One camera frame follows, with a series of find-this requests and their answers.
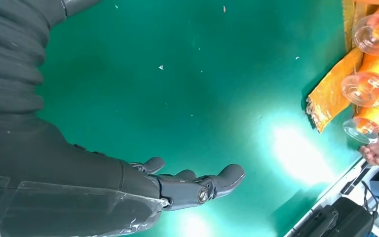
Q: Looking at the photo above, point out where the black carrying case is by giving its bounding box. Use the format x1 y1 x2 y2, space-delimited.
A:
323 196 375 237

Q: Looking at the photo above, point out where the black cable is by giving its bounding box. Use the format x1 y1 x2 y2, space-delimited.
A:
361 180 379 223

